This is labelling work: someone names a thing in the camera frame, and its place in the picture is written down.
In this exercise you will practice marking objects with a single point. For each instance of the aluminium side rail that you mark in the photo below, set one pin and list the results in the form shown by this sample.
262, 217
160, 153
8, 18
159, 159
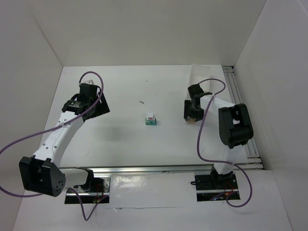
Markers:
236, 124

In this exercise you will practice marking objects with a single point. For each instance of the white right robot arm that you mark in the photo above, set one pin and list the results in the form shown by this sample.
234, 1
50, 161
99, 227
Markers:
223, 167

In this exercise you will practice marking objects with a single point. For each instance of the tan wood block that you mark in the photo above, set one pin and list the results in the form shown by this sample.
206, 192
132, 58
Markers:
190, 120

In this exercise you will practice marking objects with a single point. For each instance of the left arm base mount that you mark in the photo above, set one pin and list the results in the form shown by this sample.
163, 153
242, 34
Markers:
98, 191

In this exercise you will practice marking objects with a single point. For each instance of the aluminium front rail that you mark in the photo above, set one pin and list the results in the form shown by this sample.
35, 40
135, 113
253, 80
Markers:
151, 169

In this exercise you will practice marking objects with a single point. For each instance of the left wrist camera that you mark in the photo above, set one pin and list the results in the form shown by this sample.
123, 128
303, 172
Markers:
89, 82

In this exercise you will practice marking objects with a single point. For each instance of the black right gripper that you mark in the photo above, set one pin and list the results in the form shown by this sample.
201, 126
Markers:
191, 113

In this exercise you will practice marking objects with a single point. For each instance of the light green wood block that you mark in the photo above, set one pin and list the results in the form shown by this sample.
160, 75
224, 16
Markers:
147, 122

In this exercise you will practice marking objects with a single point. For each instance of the dark green wood block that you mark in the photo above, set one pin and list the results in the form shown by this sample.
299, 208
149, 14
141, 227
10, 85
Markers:
154, 122

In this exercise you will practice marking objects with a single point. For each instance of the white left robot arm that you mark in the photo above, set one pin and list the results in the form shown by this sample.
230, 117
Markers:
40, 173

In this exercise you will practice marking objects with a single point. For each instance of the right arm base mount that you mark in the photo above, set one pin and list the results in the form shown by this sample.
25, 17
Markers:
207, 189

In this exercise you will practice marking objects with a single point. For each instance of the white plastic bin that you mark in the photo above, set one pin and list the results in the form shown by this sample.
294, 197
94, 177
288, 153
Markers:
199, 73

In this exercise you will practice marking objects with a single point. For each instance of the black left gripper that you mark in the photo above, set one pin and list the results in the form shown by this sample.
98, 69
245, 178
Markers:
101, 106

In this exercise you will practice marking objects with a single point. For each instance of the white lettered wood block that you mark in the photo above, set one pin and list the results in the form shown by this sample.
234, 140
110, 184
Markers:
150, 116

